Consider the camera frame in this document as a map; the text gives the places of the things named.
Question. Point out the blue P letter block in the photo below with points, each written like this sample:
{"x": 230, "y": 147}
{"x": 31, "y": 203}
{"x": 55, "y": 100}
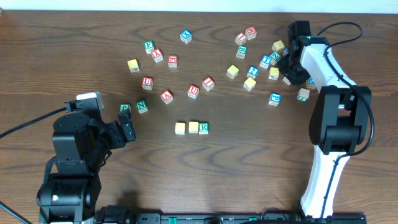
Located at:
{"x": 274, "y": 99}

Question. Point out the green J letter block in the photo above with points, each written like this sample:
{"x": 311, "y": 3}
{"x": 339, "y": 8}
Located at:
{"x": 124, "y": 107}

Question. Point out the yellow block far left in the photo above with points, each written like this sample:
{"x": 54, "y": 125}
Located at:
{"x": 133, "y": 65}

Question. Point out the red I block top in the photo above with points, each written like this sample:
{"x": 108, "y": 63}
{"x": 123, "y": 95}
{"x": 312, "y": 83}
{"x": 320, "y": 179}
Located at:
{"x": 241, "y": 39}

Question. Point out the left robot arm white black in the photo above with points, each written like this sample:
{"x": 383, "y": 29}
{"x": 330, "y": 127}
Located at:
{"x": 82, "y": 143}

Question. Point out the red u letter block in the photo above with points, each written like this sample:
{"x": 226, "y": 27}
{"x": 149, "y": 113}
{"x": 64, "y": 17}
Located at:
{"x": 193, "y": 91}
{"x": 147, "y": 83}

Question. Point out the red X letter block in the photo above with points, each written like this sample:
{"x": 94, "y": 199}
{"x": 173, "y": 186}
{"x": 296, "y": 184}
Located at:
{"x": 157, "y": 55}

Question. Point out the yellow block top right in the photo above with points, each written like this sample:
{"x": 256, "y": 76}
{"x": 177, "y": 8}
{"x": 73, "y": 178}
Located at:
{"x": 278, "y": 46}

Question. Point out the blue T letter block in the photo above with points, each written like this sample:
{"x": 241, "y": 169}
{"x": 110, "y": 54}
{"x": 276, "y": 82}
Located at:
{"x": 265, "y": 61}

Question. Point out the yellow C letter block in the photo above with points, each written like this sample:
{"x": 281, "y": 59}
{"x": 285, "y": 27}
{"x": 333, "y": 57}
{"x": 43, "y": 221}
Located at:
{"x": 180, "y": 128}

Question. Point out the green F letter block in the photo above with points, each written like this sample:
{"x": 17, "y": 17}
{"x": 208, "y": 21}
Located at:
{"x": 149, "y": 46}

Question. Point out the yellow block centre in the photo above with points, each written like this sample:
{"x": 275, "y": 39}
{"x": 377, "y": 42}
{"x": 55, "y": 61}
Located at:
{"x": 232, "y": 71}

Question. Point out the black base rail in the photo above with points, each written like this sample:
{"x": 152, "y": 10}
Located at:
{"x": 269, "y": 217}

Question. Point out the yellow block right middle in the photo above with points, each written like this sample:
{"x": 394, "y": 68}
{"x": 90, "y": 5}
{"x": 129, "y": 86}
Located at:
{"x": 274, "y": 73}

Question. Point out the red i block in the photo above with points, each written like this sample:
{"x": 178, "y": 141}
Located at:
{"x": 241, "y": 39}
{"x": 208, "y": 83}

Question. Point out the red I block middle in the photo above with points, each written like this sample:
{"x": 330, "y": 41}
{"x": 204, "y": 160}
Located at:
{"x": 208, "y": 83}

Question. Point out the yellow O letter block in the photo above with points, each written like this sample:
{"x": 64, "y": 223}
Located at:
{"x": 193, "y": 127}

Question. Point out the white green block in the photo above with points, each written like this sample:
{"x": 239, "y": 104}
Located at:
{"x": 303, "y": 94}

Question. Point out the blue L letter block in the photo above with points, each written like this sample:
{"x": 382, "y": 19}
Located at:
{"x": 286, "y": 81}

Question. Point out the red M letter block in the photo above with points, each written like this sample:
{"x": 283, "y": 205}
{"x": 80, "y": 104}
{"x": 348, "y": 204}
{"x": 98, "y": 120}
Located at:
{"x": 251, "y": 33}

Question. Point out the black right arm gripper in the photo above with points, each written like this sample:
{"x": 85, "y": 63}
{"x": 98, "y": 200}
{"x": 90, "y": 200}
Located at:
{"x": 292, "y": 71}

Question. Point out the green B letter block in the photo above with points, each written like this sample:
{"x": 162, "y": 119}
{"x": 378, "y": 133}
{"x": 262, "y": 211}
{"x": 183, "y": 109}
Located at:
{"x": 241, "y": 51}

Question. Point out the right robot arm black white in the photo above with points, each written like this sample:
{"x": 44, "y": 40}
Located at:
{"x": 341, "y": 118}

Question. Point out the red U letter block left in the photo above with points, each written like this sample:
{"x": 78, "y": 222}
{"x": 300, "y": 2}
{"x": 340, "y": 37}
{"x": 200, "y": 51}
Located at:
{"x": 147, "y": 83}

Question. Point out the green N letter block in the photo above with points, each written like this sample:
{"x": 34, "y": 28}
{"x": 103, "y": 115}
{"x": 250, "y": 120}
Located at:
{"x": 141, "y": 106}

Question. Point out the blue X letter block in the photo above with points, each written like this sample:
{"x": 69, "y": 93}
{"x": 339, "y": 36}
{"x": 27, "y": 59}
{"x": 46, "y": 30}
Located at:
{"x": 186, "y": 36}

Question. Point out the green R letter block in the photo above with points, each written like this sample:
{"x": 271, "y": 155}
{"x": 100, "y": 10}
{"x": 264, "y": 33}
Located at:
{"x": 203, "y": 128}

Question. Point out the red A letter block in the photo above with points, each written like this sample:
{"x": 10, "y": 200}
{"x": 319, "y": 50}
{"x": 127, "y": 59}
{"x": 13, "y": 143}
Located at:
{"x": 167, "y": 97}

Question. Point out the yellow block beside R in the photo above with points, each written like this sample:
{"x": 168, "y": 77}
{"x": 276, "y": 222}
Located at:
{"x": 249, "y": 84}

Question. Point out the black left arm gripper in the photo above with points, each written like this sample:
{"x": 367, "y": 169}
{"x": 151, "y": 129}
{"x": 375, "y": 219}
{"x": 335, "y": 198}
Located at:
{"x": 125, "y": 128}

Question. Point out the blue D block right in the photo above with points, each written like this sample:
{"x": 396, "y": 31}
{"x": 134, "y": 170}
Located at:
{"x": 310, "y": 84}

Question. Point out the red E letter block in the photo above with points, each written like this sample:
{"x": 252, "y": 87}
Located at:
{"x": 172, "y": 61}

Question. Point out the red U letter block middle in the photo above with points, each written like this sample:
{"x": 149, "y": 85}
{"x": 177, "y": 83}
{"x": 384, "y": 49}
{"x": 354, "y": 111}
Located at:
{"x": 193, "y": 91}

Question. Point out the green Z letter block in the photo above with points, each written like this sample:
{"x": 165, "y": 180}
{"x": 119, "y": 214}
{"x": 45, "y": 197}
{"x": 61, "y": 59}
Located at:
{"x": 275, "y": 57}

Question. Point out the blue 2 number block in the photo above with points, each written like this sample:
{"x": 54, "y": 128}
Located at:
{"x": 252, "y": 72}

